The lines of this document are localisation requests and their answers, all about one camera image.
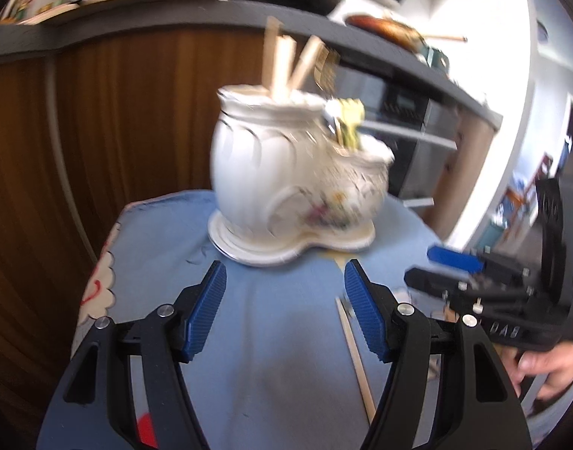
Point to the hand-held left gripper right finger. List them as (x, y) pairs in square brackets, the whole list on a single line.
[(366, 314)]

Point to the blue cartoon printed blanket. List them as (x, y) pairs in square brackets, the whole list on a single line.
[(267, 384)]

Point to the wooden cabinet side panel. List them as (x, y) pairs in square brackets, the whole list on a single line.
[(464, 150)]

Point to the silver metal fork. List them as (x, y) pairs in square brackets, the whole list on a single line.
[(348, 307)]

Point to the dark kitchen countertop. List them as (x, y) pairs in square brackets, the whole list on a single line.
[(173, 15)]

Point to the yellow tulip plastic spoon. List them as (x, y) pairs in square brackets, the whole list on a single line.
[(353, 110), (348, 136)]

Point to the person's right hand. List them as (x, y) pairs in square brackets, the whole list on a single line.
[(546, 371)]

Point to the white ceramic saucer tray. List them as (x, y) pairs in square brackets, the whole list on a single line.
[(249, 249)]

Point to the wooden chopstick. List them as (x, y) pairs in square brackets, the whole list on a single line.
[(307, 63), (270, 56), (356, 361), (284, 68)]

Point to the wooden kitchen cabinet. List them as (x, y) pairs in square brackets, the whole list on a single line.
[(103, 126)]

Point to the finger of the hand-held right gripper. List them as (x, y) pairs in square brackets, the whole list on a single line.
[(455, 258), (436, 282)]

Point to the copper frying pan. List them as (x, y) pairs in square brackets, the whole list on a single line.
[(385, 29)]

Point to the stainless steel oven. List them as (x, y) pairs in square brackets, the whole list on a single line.
[(408, 126)]

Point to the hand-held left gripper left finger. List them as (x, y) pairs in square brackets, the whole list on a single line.
[(204, 314)]

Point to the floral ceramic utensil holder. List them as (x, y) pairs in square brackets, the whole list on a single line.
[(267, 168)]

